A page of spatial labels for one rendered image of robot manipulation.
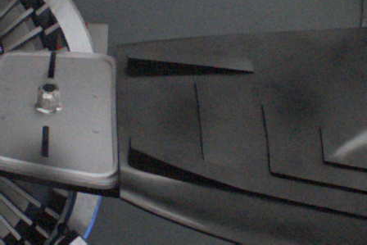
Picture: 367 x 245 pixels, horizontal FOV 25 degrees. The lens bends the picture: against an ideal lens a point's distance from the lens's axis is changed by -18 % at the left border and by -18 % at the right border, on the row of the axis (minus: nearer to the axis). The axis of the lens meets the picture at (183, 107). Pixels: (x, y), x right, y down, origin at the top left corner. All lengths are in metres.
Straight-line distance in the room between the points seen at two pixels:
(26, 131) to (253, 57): 0.11
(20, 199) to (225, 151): 0.15
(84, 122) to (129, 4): 0.78
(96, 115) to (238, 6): 0.79
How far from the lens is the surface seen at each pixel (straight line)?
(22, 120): 0.36
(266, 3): 1.15
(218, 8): 1.15
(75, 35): 0.55
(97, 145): 0.35
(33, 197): 0.47
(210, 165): 0.34
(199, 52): 0.40
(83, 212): 0.54
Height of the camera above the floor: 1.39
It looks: 33 degrees down
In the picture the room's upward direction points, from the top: 11 degrees clockwise
